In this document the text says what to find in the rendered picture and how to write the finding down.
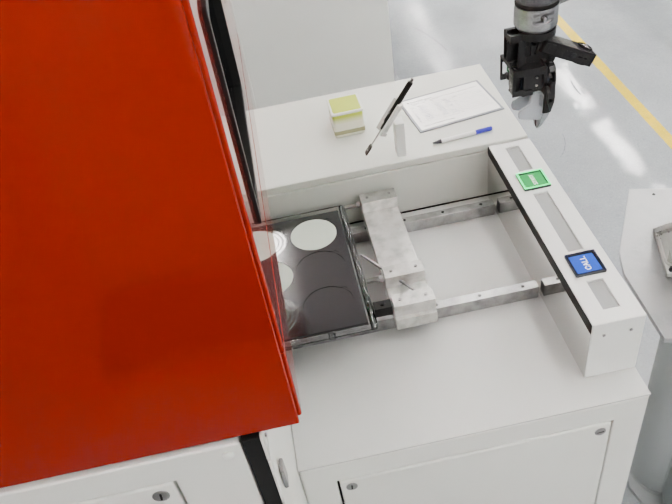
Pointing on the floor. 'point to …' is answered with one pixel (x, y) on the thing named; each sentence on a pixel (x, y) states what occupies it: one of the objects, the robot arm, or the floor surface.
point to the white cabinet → (498, 463)
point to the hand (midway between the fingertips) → (540, 120)
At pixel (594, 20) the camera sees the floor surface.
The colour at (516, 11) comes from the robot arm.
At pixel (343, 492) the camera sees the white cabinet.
